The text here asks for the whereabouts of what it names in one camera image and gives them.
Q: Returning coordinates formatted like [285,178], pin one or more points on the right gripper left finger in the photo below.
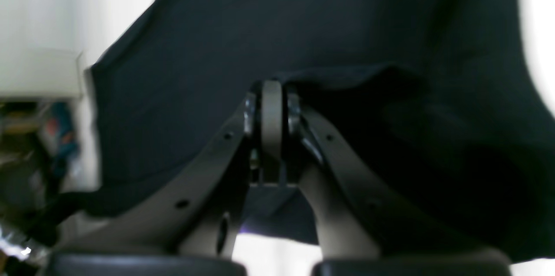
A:
[196,213]

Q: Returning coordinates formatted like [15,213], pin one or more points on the black T-shirt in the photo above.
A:
[434,95]

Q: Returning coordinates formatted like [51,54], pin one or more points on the blue glue gun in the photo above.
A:
[60,126]

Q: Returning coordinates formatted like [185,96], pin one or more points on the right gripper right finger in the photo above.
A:
[359,217]

